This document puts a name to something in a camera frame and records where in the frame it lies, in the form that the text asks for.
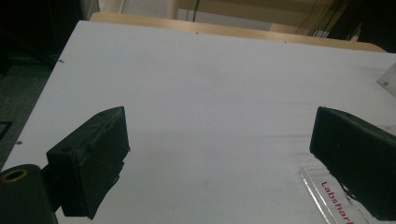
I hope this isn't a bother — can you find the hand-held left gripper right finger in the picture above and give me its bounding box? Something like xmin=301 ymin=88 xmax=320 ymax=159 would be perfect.
xmin=309 ymin=105 xmax=396 ymax=222

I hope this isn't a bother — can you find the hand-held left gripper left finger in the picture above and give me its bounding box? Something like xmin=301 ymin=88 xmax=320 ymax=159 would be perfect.
xmin=46 ymin=105 xmax=131 ymax=220

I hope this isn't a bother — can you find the clear plastic tube rack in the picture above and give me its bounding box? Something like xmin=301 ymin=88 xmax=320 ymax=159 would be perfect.
xmin=299 ymin=123 xmax=396 ymax=224

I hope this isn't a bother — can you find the wooden desk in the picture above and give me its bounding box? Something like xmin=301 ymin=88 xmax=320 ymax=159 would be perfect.
xmin=166 ymin=0 xmax=344 ymax=32

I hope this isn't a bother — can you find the wooden table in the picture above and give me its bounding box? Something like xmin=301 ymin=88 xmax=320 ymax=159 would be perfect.
xmin=89 ymin=11 xmax=387 ymax=53

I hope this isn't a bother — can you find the black cable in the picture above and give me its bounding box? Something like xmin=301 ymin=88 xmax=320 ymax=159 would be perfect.
xmin=191 ymin=0 xmax=201 ymax=23

